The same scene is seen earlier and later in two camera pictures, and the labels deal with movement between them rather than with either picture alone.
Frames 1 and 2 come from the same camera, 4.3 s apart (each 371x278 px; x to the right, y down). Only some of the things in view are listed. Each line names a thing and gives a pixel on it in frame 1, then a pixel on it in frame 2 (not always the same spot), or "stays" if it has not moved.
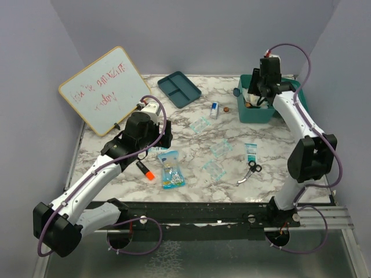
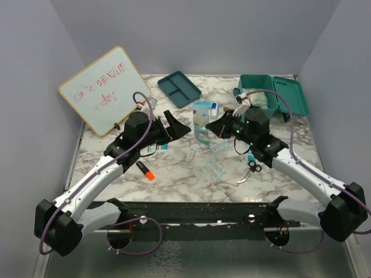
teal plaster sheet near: (214, 169) stays
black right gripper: (253, 87) to (221, 126)
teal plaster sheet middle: (221, 147) stays
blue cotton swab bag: (173, 177) to (202, 111)
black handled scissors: (254, 167) stays
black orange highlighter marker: (149, 175) stays
